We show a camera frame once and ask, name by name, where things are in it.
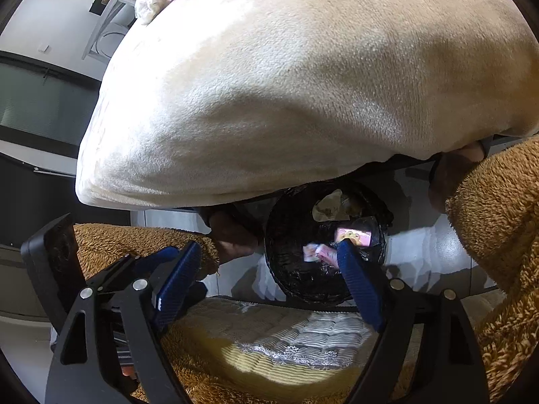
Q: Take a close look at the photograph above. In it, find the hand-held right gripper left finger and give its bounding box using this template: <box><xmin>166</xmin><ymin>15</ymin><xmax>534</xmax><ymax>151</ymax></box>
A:
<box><xmin>44</xmin><ymin>242</ymin><xmax>203</xmax><ymax>404</ymax></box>

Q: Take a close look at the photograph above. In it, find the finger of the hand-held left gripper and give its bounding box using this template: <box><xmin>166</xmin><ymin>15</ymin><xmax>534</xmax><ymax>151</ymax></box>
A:
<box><xmin>184</xmin><ymin>280</ymin><xmax>210</xmax><ymax>311</ymax></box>
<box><xmin>134</xmin><ymin>247</ymin><xmax>181</xmax><ymax>287</ymax></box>

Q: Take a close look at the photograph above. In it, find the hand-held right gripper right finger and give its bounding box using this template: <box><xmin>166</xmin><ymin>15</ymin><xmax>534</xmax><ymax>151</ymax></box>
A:
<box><xmin>336</xmin><ymin>239</ymin><xmax>491</xmax><ymax>404</ymax></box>

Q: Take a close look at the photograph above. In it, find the pink drink carton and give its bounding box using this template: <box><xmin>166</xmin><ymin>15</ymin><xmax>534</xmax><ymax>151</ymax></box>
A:
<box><xmin>336</xmin><ymin>227</ymin><xmax>373</xmax><ymax>248</ymax></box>

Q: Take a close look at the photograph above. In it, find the blue white wrapper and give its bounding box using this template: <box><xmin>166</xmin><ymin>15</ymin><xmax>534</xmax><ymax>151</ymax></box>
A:
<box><xmin>303</xmin><ymin>243</ymin><xmax>339</xmax><ymax>267</ymax></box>

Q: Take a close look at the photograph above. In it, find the black trash bin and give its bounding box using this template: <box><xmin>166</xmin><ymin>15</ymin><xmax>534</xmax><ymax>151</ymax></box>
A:
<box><xmin>264</xmin><ymin>183</ymin><xmax>394</xmax><ymax>304</ymax></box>

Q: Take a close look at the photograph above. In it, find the brown paper bag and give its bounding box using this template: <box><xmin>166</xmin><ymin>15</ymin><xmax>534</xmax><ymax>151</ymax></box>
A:
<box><xmin>312</xmin><ymin>189</ymin><xmax>363</xmax><ymax>222</ymax></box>

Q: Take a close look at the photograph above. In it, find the person's left foot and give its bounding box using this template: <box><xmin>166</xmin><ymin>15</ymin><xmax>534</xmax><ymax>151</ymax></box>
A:
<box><xmin>206</xmin><ymin>210</ymin><xmax>258</xmax><ymax>262</ymax></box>

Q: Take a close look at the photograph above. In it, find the person's foot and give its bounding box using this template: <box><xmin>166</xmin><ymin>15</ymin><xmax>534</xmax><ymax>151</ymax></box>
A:
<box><xmin>429</xmin><ymin>140</ymin><xmax>487</xmax><ymax>212</ymax></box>
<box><xmin>206</xmin><ymin>210</ymin><xmax>258</xmax><ymax>262</ymax></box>

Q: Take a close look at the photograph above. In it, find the quilted seat pad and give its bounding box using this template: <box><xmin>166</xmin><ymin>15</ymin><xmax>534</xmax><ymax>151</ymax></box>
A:
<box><xmin>185</xmin><ymin>298</ymin><xmax>380</xmax><ymax>383</ymax></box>

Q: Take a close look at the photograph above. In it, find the person's right foot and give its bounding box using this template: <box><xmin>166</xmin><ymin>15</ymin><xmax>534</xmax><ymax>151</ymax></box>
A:
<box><xmin>429</xmin><ymin>140</ymin><xmax>487</xmax><ymax>212</ymax></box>

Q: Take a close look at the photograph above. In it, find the frosted glass door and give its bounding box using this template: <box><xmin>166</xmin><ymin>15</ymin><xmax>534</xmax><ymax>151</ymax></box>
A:
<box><xmin>0</xmin><ymin>50</ymin><xmax>102</xmax><ymax>173</ymax></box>

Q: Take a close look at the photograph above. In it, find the beige fleece blanket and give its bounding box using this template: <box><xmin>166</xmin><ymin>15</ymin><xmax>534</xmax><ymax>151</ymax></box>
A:
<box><xmin>76</xmin><ymin>0</ymin><xmax>539</xmax><ymax>211</ymax></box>

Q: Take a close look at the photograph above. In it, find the transparent chair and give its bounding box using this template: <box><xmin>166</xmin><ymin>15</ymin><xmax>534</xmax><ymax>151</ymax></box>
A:
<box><xmin>95</xmin><ymin>29</ymin><xmax>128</xmax><ymax>52</ymax></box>

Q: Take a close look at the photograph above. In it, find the crumpled white tissue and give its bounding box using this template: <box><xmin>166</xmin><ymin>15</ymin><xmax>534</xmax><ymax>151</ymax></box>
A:
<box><xmin>135</xmin><ymin>0</ymin><xmax>173</xmax><ymax>25</ymax></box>

